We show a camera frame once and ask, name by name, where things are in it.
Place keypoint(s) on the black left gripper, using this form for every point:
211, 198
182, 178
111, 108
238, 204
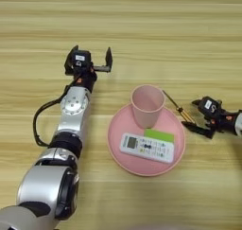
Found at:
86, 80

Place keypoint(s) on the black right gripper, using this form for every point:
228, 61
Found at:
225, 122

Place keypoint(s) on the green card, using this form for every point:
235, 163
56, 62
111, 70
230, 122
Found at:
160, 135

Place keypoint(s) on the pink plastic cup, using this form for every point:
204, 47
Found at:
147, 114

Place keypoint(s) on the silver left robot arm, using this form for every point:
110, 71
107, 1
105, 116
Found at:
72, 114

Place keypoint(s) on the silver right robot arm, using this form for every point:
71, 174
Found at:
239, 125

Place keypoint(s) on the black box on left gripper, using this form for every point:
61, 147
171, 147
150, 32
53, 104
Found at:
82, 58

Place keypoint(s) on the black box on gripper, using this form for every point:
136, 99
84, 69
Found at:
82, 58
210, 105

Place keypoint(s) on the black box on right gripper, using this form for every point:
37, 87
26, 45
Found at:
210, 105

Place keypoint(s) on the white remote control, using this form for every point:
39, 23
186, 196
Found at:
146, 148

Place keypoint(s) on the pink round plate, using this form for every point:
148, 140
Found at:
145, 168

